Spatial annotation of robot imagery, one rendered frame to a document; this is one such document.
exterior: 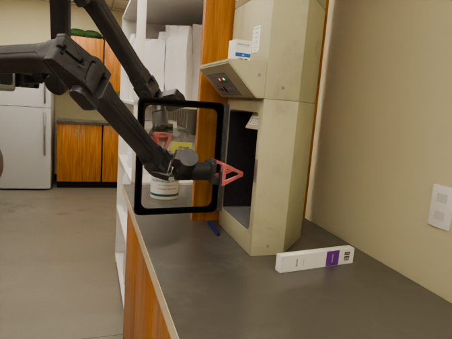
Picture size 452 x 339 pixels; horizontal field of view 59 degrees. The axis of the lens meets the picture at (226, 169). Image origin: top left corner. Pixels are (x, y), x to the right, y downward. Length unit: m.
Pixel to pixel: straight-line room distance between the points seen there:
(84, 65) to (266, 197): 0.61
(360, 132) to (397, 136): 0.18
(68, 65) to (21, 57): 0.11
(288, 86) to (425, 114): 0.39
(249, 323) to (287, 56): 0.72
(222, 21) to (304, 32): 0.40
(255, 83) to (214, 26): 0.42
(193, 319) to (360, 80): 1.00
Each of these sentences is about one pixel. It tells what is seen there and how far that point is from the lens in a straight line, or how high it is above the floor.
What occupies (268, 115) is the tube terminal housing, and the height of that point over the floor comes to 1.36.
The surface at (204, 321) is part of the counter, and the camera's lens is 0.89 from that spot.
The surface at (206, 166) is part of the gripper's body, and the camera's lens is 1.23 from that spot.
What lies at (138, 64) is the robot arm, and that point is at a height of 1.49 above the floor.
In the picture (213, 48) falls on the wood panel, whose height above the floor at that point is 1.58.
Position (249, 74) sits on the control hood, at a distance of 1.13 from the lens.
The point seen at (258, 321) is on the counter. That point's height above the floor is 0.94.
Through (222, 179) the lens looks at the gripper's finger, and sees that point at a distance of 1.20.
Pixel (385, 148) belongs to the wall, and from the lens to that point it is 1.38.
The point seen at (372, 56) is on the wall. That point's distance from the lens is 1.48.
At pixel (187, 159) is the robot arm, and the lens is 1.15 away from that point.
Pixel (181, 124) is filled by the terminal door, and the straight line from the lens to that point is 1.38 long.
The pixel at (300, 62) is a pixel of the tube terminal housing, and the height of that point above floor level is 1.52.
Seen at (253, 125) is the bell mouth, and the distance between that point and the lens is 1.26.
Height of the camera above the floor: 1.39
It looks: 9 degrees down
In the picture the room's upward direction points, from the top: 4 degrees clockwise
